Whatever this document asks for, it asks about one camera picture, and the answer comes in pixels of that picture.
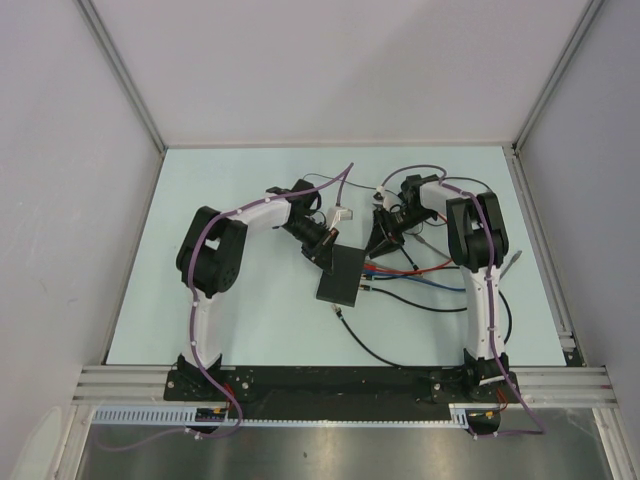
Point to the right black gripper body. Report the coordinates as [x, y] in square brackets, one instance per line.
[392, 226]

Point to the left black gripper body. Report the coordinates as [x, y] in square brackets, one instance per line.
[316, 244]

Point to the black network switch box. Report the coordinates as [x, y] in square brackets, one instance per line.
[341, 287]

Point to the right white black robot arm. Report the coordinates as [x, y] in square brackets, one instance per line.
[477, 243]

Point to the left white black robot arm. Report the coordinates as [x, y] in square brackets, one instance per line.
[210, 257]

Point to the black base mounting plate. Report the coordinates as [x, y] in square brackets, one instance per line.
[353, 394]

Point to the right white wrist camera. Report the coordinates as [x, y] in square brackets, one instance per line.
[381, 196]

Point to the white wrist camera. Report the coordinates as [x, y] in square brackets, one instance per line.
[381, 196]
[335, 214]

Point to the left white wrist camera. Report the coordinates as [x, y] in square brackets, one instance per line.
[335, 214]

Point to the white slotted cable duct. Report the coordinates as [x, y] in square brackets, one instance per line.
[194, 417]

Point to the aluminium frame rail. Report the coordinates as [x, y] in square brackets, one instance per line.
[121, 385]

